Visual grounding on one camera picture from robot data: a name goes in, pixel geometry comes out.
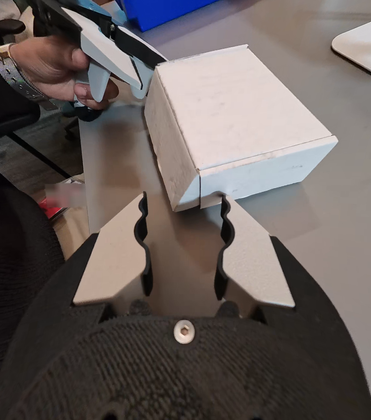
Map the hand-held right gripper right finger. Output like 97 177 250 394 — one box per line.
214 195 296 308

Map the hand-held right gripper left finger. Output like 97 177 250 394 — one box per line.
72 192 154 306

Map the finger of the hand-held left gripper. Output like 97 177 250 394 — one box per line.
80 29 149 100
116 26 170 72

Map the white cardboard box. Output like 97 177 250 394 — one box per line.
144 44 339 213

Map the grey desk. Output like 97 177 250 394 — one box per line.
78 0 371 420

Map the person's left hand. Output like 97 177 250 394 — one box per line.
10 34 120 111

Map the blue plastic bin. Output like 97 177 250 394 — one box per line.
120 0 220 32

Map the small red packet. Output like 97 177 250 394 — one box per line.
39 196 68 220

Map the person's black sweater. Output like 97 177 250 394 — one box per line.
0 154 67 420

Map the grey wristwatch strap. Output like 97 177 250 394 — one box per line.
0 43 58 111

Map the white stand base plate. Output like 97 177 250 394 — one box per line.
331 11 371 88

